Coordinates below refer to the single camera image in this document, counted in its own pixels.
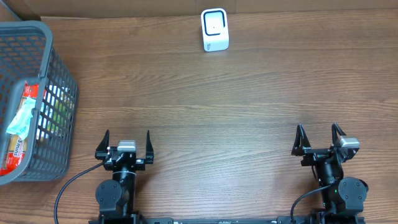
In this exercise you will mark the green yellow snack packet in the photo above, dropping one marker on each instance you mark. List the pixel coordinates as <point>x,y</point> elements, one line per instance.
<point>59,112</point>

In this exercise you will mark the white Pantene conditioner tube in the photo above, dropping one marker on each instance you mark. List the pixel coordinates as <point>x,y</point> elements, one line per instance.
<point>43,135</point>

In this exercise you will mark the white barcode scanner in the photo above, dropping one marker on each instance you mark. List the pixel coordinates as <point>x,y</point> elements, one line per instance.
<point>215,32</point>

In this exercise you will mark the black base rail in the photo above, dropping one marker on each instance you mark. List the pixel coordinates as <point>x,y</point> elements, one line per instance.
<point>217,221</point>

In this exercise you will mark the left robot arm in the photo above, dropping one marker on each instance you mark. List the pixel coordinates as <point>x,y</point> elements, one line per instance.
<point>116,196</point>

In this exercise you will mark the mint green wipes packet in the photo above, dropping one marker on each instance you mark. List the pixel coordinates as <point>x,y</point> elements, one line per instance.
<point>21,122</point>

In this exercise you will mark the red spaghetti packet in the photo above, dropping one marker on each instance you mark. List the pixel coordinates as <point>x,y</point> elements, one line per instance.
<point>16,147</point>

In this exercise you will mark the grey plastic shopping basket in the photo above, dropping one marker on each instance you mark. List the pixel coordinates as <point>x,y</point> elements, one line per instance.
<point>28,57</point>

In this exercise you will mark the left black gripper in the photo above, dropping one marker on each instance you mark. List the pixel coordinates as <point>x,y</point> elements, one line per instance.
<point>142,161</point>

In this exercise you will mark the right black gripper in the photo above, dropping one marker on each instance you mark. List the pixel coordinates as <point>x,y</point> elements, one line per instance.
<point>301,147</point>

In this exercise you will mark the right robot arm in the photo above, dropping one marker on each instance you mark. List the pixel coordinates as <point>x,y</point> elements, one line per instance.
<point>343,197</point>

